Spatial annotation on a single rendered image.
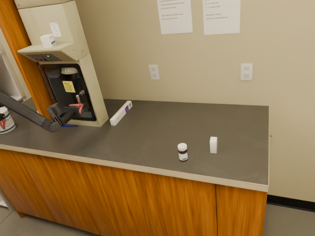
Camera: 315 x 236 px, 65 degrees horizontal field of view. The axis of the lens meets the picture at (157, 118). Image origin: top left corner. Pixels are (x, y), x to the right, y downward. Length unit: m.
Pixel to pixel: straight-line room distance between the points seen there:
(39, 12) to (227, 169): 1.29
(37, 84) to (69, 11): 0.55
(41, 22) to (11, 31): 0.19
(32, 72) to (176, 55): 0.94
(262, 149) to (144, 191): 0.68
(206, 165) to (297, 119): 0.81
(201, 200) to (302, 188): 1.05
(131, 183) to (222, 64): 0.93
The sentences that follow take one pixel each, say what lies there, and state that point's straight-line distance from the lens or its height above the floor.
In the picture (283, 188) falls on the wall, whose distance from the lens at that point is 2.25.
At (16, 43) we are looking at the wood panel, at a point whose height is 1.54.
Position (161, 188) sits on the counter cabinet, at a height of 0.77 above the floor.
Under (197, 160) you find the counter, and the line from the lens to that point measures 1.29.
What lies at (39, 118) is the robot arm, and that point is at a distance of 1.46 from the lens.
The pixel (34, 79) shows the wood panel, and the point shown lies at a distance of 1.81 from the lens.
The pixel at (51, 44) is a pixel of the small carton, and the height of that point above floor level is 1.52.
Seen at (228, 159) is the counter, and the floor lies 0.94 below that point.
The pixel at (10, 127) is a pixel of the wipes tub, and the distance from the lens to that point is 2.10.
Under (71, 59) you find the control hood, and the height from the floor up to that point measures 1.43.
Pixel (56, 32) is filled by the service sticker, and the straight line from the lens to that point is 1.57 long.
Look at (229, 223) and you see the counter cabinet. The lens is 1.48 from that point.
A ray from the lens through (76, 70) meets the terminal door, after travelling 1.57.
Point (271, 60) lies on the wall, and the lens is 1.66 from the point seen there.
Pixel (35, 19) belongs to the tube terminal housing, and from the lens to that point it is 1.65.
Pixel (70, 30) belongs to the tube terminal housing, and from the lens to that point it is 1.51.
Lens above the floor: 1.79
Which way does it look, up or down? 30 degrees down
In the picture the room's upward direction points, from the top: 10 degrees counter-clockwise
